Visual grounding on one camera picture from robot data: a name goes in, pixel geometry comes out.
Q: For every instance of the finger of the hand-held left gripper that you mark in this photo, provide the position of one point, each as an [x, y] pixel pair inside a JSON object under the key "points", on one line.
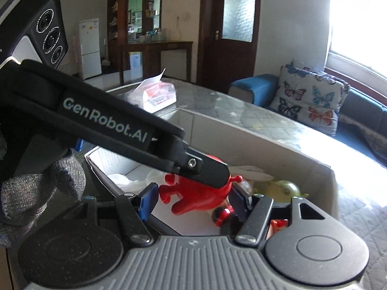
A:
{"points": [[205, 172]]}

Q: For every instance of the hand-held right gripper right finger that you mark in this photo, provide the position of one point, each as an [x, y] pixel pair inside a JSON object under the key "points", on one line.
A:
{"points": [[238, 201]]}

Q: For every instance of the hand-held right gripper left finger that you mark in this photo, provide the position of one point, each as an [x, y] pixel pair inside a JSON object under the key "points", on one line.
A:
{"points": [[148, 202]]}

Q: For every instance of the red toy figure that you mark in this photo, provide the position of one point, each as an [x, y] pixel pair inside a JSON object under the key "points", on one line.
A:
{"points": [[196, 198]]}

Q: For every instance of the grey cardboard box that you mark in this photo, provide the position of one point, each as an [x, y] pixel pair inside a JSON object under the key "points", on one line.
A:
{"points": [[242, 145]]}

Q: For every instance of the green toy figure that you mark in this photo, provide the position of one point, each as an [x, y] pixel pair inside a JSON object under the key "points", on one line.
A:
{"points": [[284, 188]]}

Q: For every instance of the small red-dressed figurine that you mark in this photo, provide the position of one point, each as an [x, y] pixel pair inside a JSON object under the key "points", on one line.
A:
{"points": [[278, 226]]}

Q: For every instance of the person's left hand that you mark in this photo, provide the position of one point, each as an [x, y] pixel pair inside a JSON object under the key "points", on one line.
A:
{"points": [[33, 193]]}

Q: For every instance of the white tissue packet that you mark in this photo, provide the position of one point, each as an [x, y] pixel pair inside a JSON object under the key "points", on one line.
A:
{"points": [[157, 93]]}

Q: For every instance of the blue white sign board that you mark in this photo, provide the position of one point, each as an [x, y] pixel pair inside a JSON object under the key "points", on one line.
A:
{"points": [[135, 65]]}

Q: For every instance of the white refrigerator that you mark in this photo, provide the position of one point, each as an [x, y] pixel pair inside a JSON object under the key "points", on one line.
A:
{"points": [[90, 48]]}

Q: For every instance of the wooden cabinet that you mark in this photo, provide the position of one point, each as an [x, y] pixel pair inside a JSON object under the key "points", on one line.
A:
{"points": [[118, 21]]}

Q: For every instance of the blue sofa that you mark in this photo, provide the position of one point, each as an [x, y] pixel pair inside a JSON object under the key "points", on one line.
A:
{"points": [[254, 86]]}

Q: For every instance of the butterfly print pillow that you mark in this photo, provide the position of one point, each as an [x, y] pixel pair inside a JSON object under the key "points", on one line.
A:
{"points": [[308, 99]]}

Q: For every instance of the wooden door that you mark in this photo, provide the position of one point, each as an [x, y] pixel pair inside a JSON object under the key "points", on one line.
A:
{"points": [[211, 36]]}

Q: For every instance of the window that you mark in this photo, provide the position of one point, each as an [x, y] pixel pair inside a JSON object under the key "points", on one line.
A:
{"points": [[359, 18]]}

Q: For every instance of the wall socket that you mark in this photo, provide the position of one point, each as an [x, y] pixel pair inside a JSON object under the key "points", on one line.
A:
{"points": [[183, 17]]}

